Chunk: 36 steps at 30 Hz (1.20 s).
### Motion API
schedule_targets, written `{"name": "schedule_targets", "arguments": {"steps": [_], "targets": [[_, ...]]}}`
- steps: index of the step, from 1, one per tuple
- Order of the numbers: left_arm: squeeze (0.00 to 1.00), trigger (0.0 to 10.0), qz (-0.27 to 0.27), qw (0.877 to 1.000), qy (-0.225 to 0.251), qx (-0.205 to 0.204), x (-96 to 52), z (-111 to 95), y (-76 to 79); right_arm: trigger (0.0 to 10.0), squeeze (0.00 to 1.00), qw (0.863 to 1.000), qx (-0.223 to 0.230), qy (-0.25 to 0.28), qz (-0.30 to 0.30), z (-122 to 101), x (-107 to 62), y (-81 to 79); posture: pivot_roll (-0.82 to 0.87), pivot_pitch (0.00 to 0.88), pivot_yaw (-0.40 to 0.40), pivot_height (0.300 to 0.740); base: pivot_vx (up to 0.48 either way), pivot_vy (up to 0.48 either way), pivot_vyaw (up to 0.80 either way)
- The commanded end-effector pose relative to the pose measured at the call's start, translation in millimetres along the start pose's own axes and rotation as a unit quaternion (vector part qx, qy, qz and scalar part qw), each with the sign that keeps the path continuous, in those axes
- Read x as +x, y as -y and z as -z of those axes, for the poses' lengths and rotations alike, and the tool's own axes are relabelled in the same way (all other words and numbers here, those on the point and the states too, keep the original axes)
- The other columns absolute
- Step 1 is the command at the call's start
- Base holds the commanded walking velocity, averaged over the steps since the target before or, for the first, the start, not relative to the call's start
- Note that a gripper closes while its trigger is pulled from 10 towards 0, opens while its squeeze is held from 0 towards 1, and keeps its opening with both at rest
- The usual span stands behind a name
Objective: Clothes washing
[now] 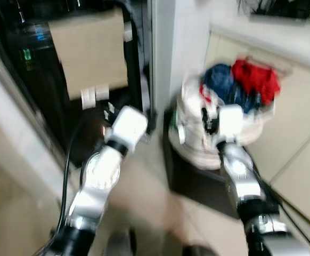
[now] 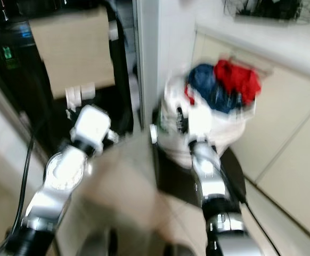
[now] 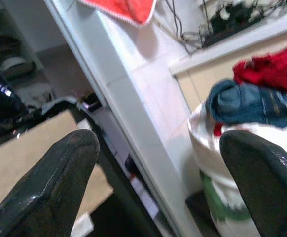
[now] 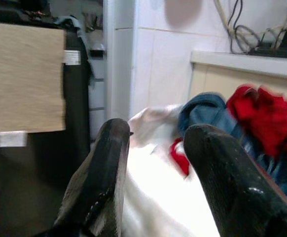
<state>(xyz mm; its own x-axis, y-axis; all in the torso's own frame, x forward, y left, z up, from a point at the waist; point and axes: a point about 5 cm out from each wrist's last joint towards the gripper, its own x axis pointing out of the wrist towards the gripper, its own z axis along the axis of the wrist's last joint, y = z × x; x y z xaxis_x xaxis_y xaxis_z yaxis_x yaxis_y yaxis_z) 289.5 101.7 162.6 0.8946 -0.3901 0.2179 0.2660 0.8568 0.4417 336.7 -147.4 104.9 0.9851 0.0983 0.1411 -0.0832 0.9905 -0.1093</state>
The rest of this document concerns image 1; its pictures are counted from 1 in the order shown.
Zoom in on black washing machine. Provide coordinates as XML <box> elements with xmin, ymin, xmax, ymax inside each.
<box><xmin>0</xmin><ymin>0</ymin><xmax>145</xmax><ymax>167</ymax></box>

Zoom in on white laundry basket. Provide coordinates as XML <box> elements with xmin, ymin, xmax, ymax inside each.
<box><xmin>168</xmin><ymin>74</ymin><xmax>275</xmax><ymax>170</ymax></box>

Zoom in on white paper tags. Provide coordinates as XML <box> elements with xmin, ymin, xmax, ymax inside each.
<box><xmin>80</xmin><ymin>85</ymin><xmax>111</xmax><ymax>110</ymax></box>

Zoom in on blue garment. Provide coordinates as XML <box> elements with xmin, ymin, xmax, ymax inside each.
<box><xmin>203</xmin><ymin>63</ymin><xmax>262</xmax><ymax>114</ymax></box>

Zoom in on black low stand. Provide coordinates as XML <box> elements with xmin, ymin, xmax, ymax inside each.
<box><xmin>162</xmin><ymin>109</ymin><xmax>275</xmax><ymax>220</ymax></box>

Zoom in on brown cardboard sheet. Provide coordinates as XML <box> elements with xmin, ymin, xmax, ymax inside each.
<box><xmin>48</xmin><ymin>7</ymin><xmax>130</xmax><ymax>101</ymax></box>

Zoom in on red garment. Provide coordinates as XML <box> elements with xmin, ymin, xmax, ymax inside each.
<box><xmin>231</xmin><ymin>58</ymin><xmax>281</xmax><ymax>106</ymax></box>

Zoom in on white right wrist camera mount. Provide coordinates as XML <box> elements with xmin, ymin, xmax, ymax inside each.
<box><xmin>218</xmin><ymin>105</ymin><xmax>245</xmax><ymax>143</ymax></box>

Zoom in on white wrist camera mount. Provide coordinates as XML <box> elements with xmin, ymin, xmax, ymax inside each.
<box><xmin>110</xmin><ymin>106</ymin><xmax>149</xmax><ymax>148</ymax></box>
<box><xmin>218</xmin><ymin>105</ymin><xmax>245</xmax><ymax>143</ymax></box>

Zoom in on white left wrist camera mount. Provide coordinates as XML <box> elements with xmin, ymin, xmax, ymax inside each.
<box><xmin>110</xmin><ymin>106</ymin><xmax>149</xmax><ymax>148</ymax></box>

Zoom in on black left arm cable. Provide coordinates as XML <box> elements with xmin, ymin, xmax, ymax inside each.
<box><xmin>38</xmin><ymin>118</ymin><xmax>87</xmax><ymax>255</ymax></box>

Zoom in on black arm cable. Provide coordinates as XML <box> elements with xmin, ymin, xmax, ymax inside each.
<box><xmin>38</xmin><ymin>118</ymin><xmax>87</xmax><ymax>255</ymax></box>
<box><xmin>246</xmin><ymin>160</ymin><xmax>310</xmax><ymax>256</ymax></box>

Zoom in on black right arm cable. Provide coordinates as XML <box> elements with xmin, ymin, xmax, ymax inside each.
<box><xmin>246</xmin><ymin>160</ymin><xmax>310</xmax><ymax>256</ymax></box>

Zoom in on black wire rack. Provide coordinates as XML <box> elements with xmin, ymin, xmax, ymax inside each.
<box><xmin>238</xmin><ymin>0</ymin><xmax>310</xmax><ymax>21</ymax></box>

